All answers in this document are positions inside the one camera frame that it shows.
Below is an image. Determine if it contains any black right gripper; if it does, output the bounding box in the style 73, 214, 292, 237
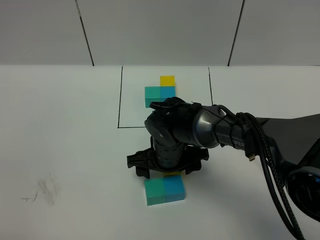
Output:
127, 136, 209, 178

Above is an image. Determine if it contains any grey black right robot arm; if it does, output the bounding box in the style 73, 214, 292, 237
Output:
127, 97, 320, 220

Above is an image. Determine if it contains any green template block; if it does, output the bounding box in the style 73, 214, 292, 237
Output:
144, 86, 161, 108

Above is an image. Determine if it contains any blue template block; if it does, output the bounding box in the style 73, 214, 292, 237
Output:
160, 86, 176, 101

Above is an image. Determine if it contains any yellow template block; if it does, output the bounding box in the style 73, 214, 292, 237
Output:
160, 75, 176, 87

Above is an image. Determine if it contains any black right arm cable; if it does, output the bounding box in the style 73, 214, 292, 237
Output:
234, 111, 306, 240

